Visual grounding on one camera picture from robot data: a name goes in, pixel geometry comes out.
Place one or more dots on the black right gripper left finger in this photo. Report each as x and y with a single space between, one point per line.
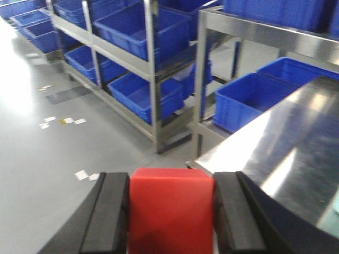
100 223

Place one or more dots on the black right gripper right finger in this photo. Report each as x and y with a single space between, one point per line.
246 220

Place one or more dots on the red cube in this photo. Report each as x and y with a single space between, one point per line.
171 211

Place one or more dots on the right blue crate on shelf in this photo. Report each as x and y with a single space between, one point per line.
313 16

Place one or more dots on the light blue plastic tub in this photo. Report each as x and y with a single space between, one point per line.
328 221

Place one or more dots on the steel flow rack shelving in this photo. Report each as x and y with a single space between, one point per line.
162 133

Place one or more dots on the near blue floor crate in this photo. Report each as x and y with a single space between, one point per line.
244 99

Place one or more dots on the lower rack blue crate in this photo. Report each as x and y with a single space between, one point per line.
134 93

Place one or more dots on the rack blue crate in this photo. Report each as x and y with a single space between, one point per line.
134 93
126 29

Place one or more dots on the far blue floor crate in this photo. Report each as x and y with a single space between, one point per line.
294 71

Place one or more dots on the lower left rack crate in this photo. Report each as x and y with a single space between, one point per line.
81 59

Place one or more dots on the upper rack blue crate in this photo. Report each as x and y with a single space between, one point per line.
126 29

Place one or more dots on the blue crate on floor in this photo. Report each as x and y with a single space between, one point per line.
43 35

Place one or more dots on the upper left rack crate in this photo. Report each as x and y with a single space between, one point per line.
73 12

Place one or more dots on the stainless steel table shelf frame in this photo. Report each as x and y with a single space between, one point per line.
217 27

